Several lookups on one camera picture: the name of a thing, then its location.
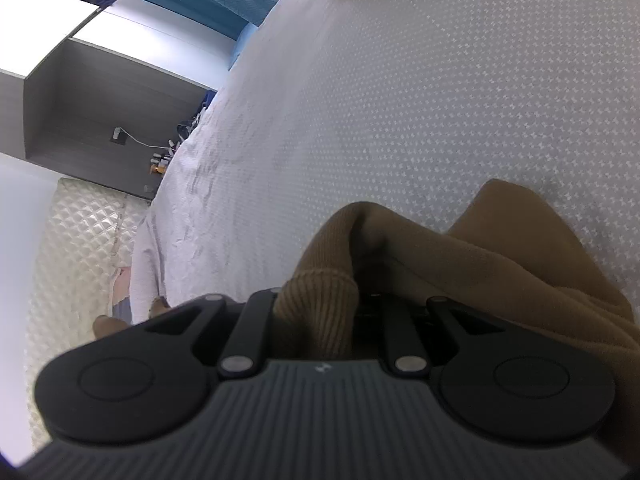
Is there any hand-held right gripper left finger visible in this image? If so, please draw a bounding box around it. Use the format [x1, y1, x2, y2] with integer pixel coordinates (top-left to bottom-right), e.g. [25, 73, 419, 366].
[145, 287, 282, 379]

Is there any white crinkled duvet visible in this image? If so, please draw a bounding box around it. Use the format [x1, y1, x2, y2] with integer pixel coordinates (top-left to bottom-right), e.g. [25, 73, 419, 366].
[130, 85, 301, 322]

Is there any grey wardrobe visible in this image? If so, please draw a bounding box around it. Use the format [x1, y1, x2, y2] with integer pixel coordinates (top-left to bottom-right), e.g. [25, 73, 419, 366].
[0, 0, 222, 202]

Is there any group of small bottles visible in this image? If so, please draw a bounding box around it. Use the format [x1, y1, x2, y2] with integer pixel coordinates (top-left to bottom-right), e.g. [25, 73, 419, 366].
[149, 149, 177, 177]

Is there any cream quilted headboard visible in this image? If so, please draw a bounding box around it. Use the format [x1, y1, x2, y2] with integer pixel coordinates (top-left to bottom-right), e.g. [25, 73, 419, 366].
[24, 176, 152, 455]

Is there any white charger cable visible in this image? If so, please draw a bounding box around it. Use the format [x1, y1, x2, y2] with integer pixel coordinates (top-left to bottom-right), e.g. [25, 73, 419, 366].
[125, 130, 167, 152]

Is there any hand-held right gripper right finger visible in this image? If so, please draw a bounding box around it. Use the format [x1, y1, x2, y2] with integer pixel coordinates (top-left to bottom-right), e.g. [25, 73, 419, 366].
[356, 295, 506, 377]

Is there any brown zip hoodie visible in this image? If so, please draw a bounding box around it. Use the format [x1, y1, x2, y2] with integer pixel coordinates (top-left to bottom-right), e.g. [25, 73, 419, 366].
[94, 178, 640, 362]

